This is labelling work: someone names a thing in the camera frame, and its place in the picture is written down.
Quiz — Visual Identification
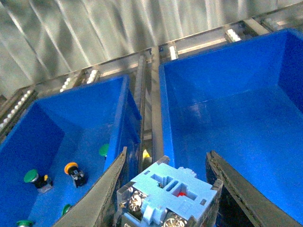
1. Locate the green button lower right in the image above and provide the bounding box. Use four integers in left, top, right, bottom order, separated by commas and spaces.
62, 204, 72, 216

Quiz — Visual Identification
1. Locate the left blue plastic bin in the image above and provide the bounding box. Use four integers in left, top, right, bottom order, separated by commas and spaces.
0, 75, 141, 227

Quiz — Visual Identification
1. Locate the green button bin right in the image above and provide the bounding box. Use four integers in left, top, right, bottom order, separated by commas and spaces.
98, 143, 109, 158

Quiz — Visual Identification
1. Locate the orange button bin centre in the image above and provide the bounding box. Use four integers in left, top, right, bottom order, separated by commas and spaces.
64, 162, 86, 188

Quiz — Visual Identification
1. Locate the right blue plastic bin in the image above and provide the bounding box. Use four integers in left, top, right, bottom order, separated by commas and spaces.
159, 29, 303, 224

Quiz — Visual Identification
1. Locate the push button blue contact block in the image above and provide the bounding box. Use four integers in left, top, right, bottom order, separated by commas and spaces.
113, 156, 223, 227

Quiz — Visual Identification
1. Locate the metal centre divider rail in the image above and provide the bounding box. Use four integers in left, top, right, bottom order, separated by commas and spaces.
134, 46, 164, 172

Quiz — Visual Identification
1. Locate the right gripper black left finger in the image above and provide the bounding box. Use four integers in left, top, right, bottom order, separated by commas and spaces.
54, 147, 127, 227

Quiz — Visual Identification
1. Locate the blue plastic bin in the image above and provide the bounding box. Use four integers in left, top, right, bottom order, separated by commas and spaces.
159, 29, 303, 224
0, 75, 141, 227

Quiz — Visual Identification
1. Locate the green button far left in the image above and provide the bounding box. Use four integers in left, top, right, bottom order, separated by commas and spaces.
23, 169, 53, 193

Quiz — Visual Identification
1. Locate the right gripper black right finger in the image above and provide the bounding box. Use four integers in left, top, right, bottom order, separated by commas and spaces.
205, 150, 302, 227

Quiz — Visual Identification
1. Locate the green button with black block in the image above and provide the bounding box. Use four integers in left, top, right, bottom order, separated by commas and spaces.
16, 219, 34, 227

